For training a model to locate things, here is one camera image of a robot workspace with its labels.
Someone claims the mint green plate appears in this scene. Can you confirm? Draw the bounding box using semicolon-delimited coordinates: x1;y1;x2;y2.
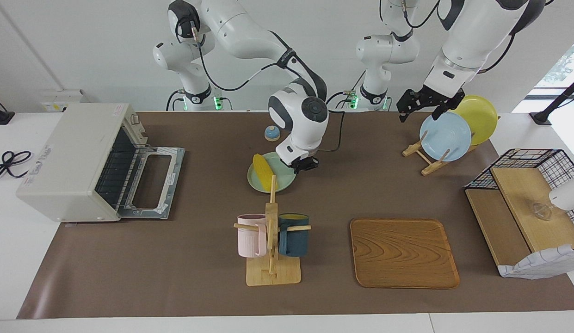
247;152;297;193

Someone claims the yellow corn cob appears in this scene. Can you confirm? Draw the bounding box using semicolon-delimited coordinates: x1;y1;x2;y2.
253;154;279;191

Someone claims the glass oven door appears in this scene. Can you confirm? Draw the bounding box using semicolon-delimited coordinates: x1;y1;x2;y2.
118;146;185;220

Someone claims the white toaster oven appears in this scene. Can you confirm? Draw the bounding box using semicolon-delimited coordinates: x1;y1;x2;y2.
16;103;151;222

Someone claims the light blue plate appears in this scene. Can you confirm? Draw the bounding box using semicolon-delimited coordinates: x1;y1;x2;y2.
420;111;472;162

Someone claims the yellow plate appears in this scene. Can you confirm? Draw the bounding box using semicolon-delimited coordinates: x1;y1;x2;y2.
451;95;498;146

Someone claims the wooden plate rack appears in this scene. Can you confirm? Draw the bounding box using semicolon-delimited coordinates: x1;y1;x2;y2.
402;116;500;176

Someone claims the dark blue mug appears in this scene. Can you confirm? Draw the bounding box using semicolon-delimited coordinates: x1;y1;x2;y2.
278;213;310;258

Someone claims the pink mug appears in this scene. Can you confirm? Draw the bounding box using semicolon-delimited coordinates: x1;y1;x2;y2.
237;213;268;258

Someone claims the wooden mug rack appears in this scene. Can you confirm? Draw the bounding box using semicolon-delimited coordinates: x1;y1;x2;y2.
234;174;312;286

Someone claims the wooden shelf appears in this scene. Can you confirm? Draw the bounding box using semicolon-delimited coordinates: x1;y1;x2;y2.
465;166;574;278

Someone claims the wooden serving tray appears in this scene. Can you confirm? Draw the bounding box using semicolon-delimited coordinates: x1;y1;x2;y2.
350;218;460;290

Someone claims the brown table mat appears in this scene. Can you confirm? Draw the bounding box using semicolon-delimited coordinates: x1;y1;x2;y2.
16;111;574;320

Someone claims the clear glass cup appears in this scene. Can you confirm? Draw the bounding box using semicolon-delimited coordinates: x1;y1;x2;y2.
530;201;553;221

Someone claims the white rounded device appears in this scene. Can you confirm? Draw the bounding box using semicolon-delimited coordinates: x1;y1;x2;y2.
549;173;574;211

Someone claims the white checked cloth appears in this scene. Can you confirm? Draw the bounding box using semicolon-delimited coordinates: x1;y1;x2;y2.
497;244;574;279

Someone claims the black table clamp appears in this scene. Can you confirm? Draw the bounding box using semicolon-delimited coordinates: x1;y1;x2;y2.
0;96;15;125

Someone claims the black wire basket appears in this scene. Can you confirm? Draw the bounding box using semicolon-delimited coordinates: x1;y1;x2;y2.
463;148;574;232

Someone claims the white wall socket box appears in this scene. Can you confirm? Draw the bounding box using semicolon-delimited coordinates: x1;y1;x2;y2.
41;90;89;112

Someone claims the black coiled cable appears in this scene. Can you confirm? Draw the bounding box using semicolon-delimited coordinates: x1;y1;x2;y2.
0;150;33;181

